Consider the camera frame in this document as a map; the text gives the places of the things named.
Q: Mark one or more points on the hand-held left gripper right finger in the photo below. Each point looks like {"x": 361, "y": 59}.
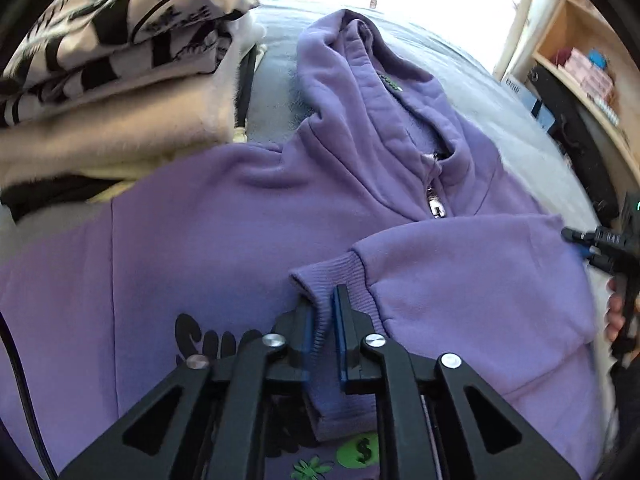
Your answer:
{"x": 343, "y": 332}

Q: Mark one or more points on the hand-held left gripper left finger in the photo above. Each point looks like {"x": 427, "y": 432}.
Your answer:
{"x": 306, "y": 332}

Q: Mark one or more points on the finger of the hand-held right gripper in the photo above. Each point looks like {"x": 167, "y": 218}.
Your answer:
{"x": 575, "y": 235}
{"x": 597, "y": 260}

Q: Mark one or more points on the purple printed hoodie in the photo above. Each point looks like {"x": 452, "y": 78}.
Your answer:
{"x": 240, "y": 220}

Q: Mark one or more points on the person's right hand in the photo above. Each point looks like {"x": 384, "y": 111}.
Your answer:
{"x": 615, "y": 310}

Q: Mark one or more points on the black hanging bag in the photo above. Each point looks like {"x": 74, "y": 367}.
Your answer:
{"x": 580, "y": 150}

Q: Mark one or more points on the light blue bed blanket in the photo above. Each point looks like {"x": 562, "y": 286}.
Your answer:
{"x": 505, "y": 110}

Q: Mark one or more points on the white blue cardboard box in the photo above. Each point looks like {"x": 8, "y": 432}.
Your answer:
{"x": 525, "y": 97}

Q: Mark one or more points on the stack of pink boxes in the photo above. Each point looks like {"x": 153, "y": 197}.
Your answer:
{"x": 592, "y": 77}

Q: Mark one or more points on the small blue box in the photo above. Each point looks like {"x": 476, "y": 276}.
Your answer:
{"x": 598, "y": 58}

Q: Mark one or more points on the wooden shelf unit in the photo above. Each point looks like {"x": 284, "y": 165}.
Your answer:
{"x": 575, "y": 25}

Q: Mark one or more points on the pale yellow folded garment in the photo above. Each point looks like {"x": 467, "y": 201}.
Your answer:
{"x": 145, "y": 172}

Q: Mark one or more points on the cream fleece folded garment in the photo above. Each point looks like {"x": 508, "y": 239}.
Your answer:
{"x": 125, "y": 125}

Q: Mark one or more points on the black white patterned folded garment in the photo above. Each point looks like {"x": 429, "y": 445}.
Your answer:
{"x": 110, "y": 35}

